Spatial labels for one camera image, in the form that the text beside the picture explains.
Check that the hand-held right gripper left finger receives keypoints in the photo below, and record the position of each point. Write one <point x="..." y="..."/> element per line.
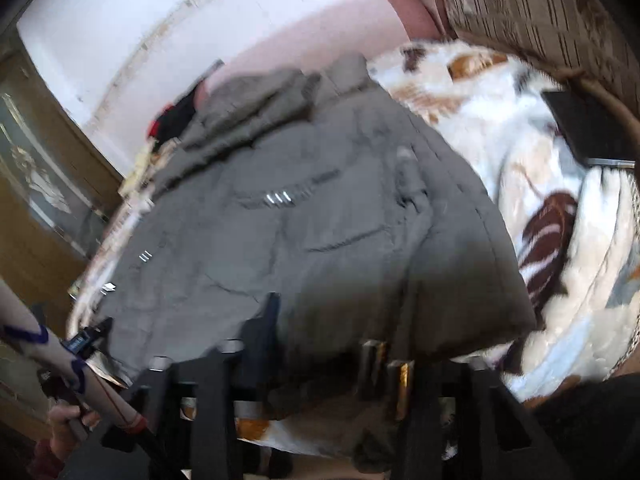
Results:
<point x="270" y="330"/>

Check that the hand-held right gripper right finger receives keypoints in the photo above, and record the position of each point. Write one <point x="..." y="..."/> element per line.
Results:
<point x="372" y="367"/>

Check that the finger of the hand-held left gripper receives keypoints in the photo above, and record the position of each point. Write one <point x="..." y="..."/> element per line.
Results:
<point x="102" y="331"/>

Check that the grey quilted hooded jacket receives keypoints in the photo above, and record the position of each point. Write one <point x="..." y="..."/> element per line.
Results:
<point x="325" y="235"/>

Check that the black clothes pile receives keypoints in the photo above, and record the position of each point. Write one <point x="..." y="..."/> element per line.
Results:
<point x="177" y="115"/>

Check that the person's left hand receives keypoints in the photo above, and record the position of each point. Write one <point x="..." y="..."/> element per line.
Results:
<point x="65" y="430"/>

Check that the wooden door with glass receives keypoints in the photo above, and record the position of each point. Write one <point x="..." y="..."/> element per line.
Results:
<point x="40" y="185"/>

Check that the yellow floral cloth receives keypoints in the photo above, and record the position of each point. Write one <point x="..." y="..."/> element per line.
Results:
<point x="140" y="170"/>

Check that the red cloth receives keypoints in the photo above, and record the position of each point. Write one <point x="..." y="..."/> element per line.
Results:
<point x="155" y="130"/>

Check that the dark cloth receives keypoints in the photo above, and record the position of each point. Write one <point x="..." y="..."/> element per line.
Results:
<point x="600" y="430"/>

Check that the leaf print blanket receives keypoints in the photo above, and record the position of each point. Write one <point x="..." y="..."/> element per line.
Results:
<point x="550" y="210"/>

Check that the pink sofa cushion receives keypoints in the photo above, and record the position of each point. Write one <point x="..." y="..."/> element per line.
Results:
<point x="325" y="30"/>

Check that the brown striped cushion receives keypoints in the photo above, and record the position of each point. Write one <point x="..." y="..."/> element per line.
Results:
<point x="525" y="10"/>

